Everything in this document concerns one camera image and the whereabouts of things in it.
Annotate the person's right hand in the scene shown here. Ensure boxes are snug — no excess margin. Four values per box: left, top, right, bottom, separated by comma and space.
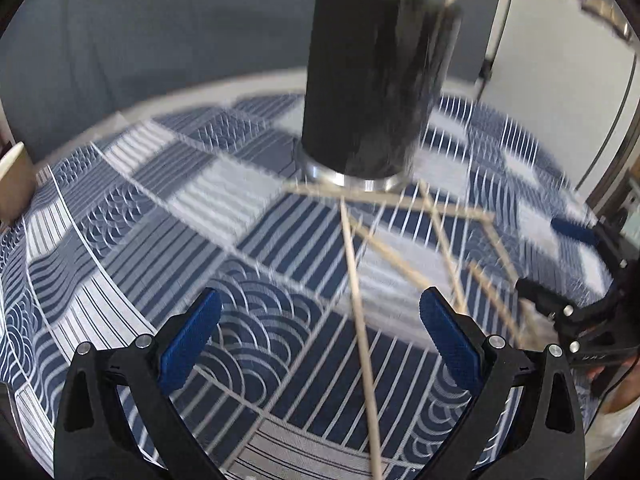
597, 356, 639, 414

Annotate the blue white patterned tablecloth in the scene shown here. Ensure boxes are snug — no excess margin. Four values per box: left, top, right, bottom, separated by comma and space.
1, 93, 611, 479

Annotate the metal pot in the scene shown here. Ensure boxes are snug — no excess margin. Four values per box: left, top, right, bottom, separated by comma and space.
582, 0, 634, 42

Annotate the beige ceramic mug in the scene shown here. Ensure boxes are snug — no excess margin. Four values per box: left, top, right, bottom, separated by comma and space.
0, 142, 37, 223

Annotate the black cylindrical utensil holder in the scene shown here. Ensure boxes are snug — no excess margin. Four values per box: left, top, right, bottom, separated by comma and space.
296, 0, 461, 192

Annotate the grey cloth backdrop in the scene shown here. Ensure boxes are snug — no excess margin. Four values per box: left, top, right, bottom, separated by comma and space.
1, 0, 499, 162

